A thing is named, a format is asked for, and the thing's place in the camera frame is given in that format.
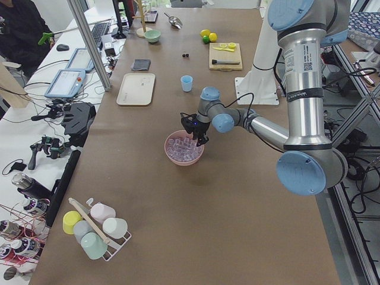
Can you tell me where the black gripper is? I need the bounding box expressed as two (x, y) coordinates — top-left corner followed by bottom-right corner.
(192, 119), (210, 146)

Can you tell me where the clear ice cubes pile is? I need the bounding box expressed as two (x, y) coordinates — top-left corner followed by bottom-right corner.
(166, 132), (202, 160)

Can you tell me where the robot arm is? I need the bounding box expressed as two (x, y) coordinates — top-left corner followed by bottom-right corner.
(181, 1), (350, 195)

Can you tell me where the light blue cup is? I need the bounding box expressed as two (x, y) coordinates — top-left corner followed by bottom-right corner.
(180, 75), (193, 92)

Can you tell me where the steel ice scoop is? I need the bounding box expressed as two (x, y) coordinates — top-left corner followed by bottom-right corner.
(164, 12), (182, 30)

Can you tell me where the wooden cup tree stand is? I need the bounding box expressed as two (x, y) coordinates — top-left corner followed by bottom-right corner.
(133, 0), (152, 38)

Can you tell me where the white cup in rack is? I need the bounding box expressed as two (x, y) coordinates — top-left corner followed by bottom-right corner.
(102, 217), (128, 239)

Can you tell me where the pink cup in rack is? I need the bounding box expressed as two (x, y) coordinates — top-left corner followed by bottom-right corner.
(90, 202), (116, 224)

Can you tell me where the grey cup in rack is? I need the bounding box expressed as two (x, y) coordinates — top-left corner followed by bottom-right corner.
(73, 220), (94, 244)

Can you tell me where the mint cup in rack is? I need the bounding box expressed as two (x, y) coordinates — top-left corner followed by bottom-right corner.
(81, 232), (107, 260)

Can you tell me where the yellow cup in rack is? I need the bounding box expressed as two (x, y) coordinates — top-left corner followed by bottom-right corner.
(62, 210), (83, 235)

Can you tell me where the pink bowl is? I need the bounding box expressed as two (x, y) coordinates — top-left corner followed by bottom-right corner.
(164, 129), (205, 166)

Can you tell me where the cream rabbit tray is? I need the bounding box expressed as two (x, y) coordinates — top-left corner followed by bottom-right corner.
(116, 73), (156, 106)

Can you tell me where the steel muddler black tip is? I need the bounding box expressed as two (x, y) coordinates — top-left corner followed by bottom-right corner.
(211, 59), (240, 65)

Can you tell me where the bamboo cutting board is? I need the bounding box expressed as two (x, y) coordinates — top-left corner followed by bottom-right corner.
(209, 43), (243, 71)

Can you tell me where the grey folded cloth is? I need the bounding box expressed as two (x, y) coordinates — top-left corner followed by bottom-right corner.
(131, 59), (151, 71)

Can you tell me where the yellow plastic knife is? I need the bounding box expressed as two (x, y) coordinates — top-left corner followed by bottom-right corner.
(212, 47), (235, 52)

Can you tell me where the green lime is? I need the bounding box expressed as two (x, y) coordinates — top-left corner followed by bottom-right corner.
(202, 35), (210, 45)

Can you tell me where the yellow lemon near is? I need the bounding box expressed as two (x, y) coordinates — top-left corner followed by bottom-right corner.
(208, 33), (218, 42)

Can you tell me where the yellow lemon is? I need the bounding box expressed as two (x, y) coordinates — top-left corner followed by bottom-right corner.
(199, 29), (211, 37)
(208, 33), (218, 42)

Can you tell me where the yellow lemon far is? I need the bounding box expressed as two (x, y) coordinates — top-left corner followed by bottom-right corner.
(199, 29), (211, 37)

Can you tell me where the mint green bowl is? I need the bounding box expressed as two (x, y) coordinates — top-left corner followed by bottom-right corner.
(144, 30), (161, 43)

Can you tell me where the blue teach pendant far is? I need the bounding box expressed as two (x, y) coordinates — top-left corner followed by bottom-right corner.
(66, 48), (94, 73)

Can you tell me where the blue teach pendant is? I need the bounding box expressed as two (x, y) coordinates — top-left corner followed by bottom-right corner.
(66, 48), (94, 73)
(44, 69), (86, 99)

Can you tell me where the blue teach pendant near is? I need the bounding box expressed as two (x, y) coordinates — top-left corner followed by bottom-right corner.
(44, 69), (86, 99)

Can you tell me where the black thermos bottle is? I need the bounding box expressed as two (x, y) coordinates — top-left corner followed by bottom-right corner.
(11, 173), (52, 199)

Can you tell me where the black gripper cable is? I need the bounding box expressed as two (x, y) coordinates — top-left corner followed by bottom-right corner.
(224, 92), (256, 131)

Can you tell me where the white wire cup rack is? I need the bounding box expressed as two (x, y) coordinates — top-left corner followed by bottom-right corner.
(68, 198), (132, 262)

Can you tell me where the aluminium frame post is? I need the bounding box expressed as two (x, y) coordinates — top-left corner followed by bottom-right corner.
(67, 0), (112, 91)

